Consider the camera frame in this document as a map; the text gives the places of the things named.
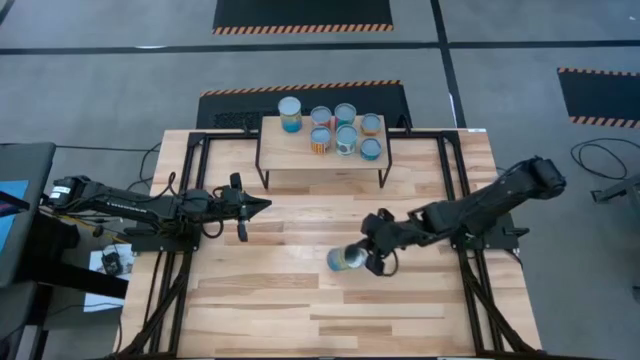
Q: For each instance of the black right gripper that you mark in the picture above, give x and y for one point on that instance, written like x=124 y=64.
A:
x=382 y=235

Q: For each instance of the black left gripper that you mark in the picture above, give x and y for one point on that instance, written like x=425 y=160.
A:
x=230 y=202

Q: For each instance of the wide tin can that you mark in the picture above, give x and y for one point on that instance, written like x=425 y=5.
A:
x=342 y=260

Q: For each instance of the spicy black beans can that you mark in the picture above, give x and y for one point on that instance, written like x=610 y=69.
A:
x=320 y=137

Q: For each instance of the tall cherries can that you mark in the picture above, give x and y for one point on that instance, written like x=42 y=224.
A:
x=290 y=112

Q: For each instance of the teal tuna fish can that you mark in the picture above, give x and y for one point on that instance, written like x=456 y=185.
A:
x=370 y=148

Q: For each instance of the orange circles pattern can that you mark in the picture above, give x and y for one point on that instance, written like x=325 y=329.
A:
x=321 y=115

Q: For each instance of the white green labelled can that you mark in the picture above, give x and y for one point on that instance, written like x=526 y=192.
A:
x=346 y=137

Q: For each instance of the green smiley face can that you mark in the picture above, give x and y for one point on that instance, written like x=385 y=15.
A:
x=345 y=112

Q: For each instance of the orange labelled can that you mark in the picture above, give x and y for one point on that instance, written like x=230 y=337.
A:
x=371 y=122

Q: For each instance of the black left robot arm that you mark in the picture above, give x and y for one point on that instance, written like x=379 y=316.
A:
x=125 y=205

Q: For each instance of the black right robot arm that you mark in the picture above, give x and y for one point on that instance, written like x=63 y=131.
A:
x=480 y=205

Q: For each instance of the wooden shelf black metal legs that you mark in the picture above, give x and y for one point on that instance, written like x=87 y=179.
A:
x=290 y=155

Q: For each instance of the black hazard-striped floor mat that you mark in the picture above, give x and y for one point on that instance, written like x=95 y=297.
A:
x=240 y=102
x=300 y=12
x=600 y=95

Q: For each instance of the small black device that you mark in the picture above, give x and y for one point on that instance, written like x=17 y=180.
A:
x=112 y=262

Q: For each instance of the white paper sheet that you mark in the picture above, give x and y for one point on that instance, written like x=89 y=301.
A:
x=100 y=295

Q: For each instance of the black bench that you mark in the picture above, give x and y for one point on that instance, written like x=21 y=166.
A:
x=75 y=280

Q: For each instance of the blue screen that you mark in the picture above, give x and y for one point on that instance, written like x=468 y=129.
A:
x=12 y=210

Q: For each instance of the grey stand base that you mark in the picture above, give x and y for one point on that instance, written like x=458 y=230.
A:
x=620 y=190

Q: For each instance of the black metal table frame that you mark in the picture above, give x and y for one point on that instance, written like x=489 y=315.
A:
x=225 y=135

